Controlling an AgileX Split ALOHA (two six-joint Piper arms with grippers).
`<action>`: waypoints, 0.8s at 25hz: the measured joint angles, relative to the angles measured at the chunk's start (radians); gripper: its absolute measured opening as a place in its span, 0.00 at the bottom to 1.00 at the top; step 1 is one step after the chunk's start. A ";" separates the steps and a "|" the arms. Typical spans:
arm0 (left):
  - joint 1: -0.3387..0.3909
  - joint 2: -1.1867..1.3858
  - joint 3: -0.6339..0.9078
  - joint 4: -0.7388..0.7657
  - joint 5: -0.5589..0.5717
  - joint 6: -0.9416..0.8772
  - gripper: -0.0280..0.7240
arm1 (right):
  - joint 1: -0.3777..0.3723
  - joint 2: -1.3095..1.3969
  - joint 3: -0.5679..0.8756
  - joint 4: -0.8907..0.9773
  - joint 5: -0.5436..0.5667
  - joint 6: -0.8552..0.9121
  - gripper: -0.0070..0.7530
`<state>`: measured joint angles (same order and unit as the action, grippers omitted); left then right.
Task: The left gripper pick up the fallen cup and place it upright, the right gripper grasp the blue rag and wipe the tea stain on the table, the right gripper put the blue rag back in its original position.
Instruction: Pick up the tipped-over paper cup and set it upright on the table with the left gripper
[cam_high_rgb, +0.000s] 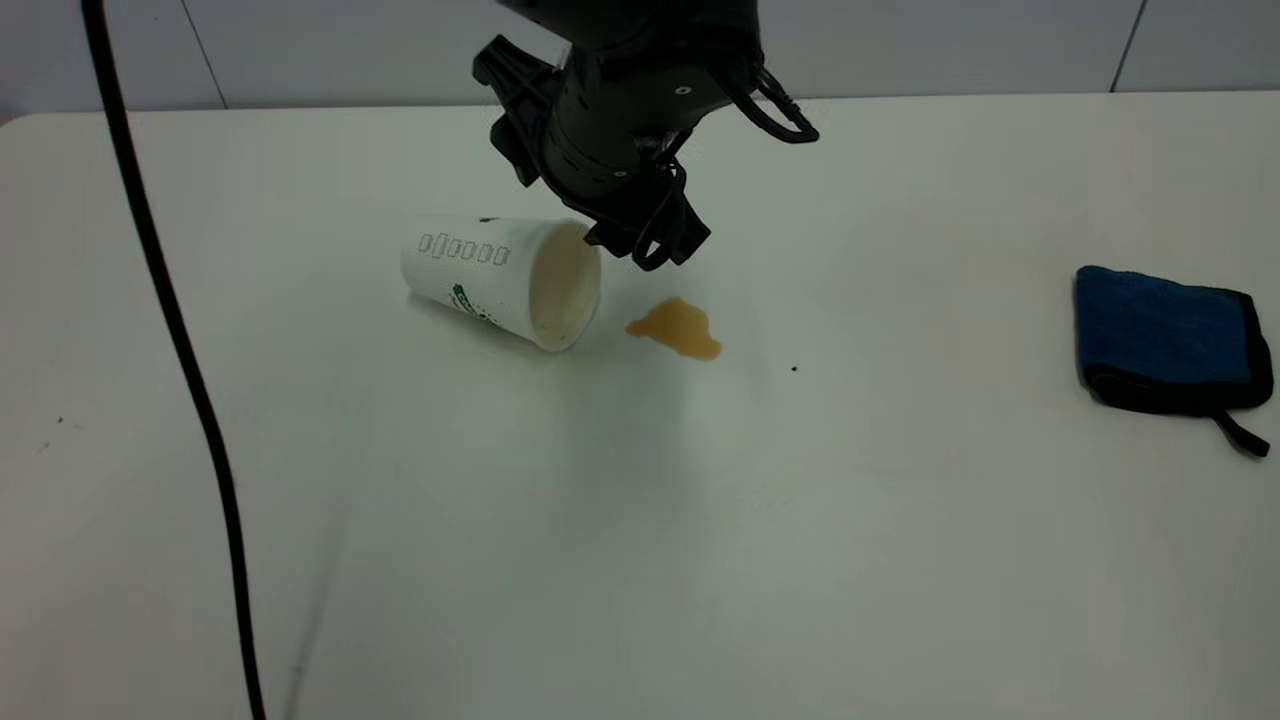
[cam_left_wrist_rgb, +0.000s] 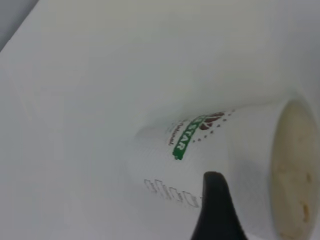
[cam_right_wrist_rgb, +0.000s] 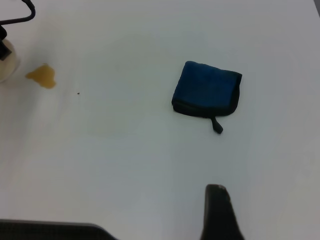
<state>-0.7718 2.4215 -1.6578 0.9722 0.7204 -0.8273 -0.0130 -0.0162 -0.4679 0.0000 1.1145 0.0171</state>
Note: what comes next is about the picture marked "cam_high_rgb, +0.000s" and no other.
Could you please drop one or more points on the blue black-edged cleaning cloth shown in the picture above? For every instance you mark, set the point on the blue black-edged cleaning cloth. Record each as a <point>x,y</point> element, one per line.
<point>1160,335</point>

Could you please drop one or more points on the brown coffee spill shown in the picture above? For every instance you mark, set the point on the brown coffee spill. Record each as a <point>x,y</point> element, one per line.
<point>680,328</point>

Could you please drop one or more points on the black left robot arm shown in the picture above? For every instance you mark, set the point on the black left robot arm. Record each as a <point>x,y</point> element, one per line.
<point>640,25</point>

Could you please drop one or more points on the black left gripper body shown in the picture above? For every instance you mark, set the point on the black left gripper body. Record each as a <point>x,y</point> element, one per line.
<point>620,130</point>

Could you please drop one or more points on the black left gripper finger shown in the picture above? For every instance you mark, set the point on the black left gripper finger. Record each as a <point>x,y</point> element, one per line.
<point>672,232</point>
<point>615,235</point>

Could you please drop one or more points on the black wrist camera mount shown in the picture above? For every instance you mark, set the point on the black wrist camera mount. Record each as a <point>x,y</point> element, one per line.
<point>515,110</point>

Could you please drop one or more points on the white paper coffee cup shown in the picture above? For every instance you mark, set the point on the white paper coffee cup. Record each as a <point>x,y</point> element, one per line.
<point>480,270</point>

